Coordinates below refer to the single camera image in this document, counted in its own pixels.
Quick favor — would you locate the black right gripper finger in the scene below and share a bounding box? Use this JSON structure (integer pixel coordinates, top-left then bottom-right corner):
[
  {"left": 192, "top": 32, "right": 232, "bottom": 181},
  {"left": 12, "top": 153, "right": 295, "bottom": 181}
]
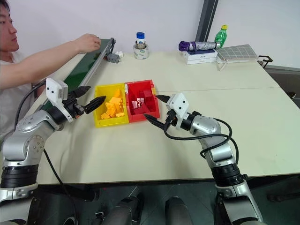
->
[
  {"left": 156, "top": 94, "right": 172, "bottom": 103},
  {"left": 143, "top": 113, "right": 166, "bottom": 131}
]

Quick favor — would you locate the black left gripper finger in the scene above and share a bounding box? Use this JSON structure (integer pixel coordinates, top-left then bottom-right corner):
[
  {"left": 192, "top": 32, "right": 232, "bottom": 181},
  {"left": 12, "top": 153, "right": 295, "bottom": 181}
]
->
[
  {"left": 83, "top": 95, "right": 107, "bottom": 115},
  {"left": 69, "top": 85, "right": 91, "bottom": 98}
]

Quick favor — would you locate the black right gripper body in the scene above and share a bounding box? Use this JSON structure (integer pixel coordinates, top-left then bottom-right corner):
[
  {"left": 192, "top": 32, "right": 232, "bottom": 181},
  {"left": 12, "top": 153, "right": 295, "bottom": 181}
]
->
[{"left": 164, "top": 109, "right": 177, "bottom": 128}]

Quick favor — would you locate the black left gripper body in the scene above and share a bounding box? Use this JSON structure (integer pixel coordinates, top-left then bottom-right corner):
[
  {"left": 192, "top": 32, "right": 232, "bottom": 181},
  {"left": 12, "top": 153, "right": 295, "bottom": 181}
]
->
[{"left": 61, "top": 94, "right": 85, "bottom": 119}]

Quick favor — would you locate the green conveyor belt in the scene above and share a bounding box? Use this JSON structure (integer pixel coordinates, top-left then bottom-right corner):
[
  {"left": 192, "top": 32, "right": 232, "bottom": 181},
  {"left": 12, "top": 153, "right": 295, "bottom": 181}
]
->
[{"left": 35, "top": 37, "right": 117, "bottom": 115}]

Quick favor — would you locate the grey metal block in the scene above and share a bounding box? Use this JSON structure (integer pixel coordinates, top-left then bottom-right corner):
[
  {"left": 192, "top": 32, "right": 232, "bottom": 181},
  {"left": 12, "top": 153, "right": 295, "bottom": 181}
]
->
[{"left": 106, "top": 53, "right": 121, "bottom": 63}]

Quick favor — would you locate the person's bare hand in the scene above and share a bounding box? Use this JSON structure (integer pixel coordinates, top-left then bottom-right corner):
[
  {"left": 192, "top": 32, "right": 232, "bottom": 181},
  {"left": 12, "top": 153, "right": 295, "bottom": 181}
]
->
[{"left": 75, "top": 33, "right": 102, "bottom": 53}]

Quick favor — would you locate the red plastic bin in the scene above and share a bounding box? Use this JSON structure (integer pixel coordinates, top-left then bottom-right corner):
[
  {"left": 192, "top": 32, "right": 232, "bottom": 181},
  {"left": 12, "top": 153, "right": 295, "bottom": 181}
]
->
[{"left": 124, "top": 79, "right": 161, "bottom": 124}]

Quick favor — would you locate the yellow plastic bin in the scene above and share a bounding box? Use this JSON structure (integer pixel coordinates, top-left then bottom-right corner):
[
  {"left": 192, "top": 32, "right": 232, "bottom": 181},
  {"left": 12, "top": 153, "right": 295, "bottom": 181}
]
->
[{"left": 93, "top": 83, "right": 130, "bottom": 128}]

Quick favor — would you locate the red block with white studs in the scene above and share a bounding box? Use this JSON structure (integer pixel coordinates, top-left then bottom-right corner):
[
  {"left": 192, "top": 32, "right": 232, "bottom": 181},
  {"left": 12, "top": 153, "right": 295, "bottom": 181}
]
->
[{"left": 131, "top": 100, "right": 146, "bottom": 110}]

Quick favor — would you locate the white tape roll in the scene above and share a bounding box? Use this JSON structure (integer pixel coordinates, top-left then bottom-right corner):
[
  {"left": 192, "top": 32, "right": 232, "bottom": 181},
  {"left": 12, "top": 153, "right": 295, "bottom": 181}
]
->
[{"left": 133, "top": 42, "right": 150, "bottom": 60}]

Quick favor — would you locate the white flat cardboard box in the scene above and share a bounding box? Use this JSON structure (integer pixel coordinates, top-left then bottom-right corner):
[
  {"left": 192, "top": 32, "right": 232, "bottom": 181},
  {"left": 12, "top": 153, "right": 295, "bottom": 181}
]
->
[
  {"left": 186, "top": 56, "right": 218, "bottom": 65},
  {"left": 183, "top": 49, "right": 218, "bottom": 60}
]

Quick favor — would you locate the purple and grey folded umbrella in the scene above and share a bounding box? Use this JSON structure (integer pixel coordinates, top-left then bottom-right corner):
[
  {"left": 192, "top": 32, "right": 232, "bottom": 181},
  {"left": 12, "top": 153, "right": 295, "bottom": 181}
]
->
[{"left": 178, "top": 40, "right": 222, "bottom": 52}]

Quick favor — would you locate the person's white shirt torso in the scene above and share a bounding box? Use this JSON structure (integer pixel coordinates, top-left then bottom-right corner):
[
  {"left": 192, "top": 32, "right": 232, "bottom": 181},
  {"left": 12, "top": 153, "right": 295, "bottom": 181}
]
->
[{"left": 0, "top": 50, "right": 48, "bottom": 140}]

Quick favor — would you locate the white bottle with blue cap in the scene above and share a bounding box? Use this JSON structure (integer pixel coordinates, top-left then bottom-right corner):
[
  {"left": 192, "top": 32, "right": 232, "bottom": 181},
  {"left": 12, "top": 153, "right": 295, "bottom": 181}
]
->
[{"left": 135, "top": 32, "right": 147, "bottom": 49}]

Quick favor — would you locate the green plastic bottle yellow cap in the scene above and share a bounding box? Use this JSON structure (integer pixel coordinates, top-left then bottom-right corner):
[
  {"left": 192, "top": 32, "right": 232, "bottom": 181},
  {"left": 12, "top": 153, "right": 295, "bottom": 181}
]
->
[{"left": 215, "top": 24, "right": 229, "bottom": 49}]

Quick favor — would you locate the dark rounded shape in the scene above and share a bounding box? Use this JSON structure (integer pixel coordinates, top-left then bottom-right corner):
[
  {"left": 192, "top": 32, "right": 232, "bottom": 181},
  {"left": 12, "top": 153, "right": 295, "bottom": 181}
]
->
[
  {"left": 109, "top": 196, "right": 142, "bottom": 225},
  {"left": 165, "top": 196, "right": 191, "bottom": 225}
]

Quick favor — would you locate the person's head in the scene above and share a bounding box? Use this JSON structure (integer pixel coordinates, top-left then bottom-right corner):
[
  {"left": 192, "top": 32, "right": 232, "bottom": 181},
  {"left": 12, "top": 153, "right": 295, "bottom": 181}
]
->
[{"left": 0, "top": 0, "right": 20, "bottom": 53}]

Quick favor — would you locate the black table clamp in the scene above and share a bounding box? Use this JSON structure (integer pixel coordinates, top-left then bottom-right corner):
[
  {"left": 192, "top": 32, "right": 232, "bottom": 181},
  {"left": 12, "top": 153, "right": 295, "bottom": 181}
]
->
[{"left": 257, "top": 55, "right": 273, "bottom": 69}]

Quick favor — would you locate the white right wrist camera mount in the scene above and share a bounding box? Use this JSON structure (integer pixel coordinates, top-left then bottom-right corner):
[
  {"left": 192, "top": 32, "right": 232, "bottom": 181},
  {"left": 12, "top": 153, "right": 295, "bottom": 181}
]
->
[{"left": 165, "top": 92, "right": 192, "bottom": 130}]

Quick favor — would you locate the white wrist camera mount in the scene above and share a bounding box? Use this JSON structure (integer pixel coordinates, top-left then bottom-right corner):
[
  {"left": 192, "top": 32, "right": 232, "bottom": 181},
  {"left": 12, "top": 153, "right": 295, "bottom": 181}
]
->
[
  {"left": 165, "top": 92, "right": 192, "bottom": 130},
  {"left": 45, "top": 78, "right": 72, "bottom": 123}
]

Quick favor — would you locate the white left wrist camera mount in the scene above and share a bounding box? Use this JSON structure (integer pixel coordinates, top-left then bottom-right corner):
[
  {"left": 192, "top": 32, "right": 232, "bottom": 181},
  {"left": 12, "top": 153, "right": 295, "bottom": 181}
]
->
[{"left": 45, "top": 78, "right": 72, "bottom": 123}]

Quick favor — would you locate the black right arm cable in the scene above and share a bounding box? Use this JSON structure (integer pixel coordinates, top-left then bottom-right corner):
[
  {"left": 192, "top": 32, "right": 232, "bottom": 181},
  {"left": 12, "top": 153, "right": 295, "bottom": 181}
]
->
[{"left": 163, "top": 114, "right": 240, "bottom": 166}]

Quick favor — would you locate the grey wall pillar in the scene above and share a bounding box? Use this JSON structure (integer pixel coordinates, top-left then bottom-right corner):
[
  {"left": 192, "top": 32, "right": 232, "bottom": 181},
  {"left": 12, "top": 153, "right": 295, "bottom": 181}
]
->
[{"left": 195, "top": 0, "right": 219, "bottom": 43}]

